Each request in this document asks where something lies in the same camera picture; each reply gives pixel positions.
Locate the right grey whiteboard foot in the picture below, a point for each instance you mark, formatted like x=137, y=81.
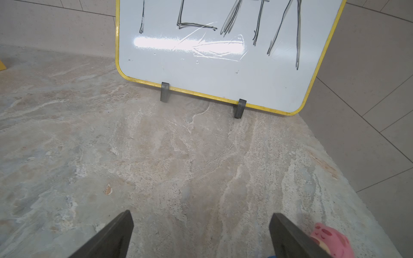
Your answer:
x=239, y=109

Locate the pink pig toy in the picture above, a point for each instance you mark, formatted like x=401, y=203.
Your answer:
x=332, y=241

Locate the left grey whiteboard foot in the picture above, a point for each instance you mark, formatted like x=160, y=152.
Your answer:
x=165, y=92

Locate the grey whiteboard foot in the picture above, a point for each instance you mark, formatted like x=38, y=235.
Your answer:
x=239, y=109
x=165, y=92

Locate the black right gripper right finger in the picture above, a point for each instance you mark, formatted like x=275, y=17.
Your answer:
x=291, y=242

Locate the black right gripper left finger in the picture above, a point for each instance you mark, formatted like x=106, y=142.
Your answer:
x=110, y=242

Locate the yellow framed whiteboard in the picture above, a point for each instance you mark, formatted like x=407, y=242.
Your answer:
x=263, y=55

